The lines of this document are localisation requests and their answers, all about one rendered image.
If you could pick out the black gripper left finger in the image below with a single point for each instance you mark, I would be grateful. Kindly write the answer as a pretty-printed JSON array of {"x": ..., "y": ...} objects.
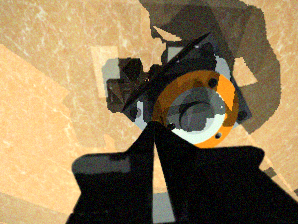
[{"x": 135, "y": 165}]

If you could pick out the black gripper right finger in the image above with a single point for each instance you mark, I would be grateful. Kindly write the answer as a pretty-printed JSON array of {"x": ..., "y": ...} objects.
[{"x": 182, "y": 161}]

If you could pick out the orange round plate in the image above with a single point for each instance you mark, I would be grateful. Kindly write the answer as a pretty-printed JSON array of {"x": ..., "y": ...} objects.
[{"x": 194, "y": 86}]

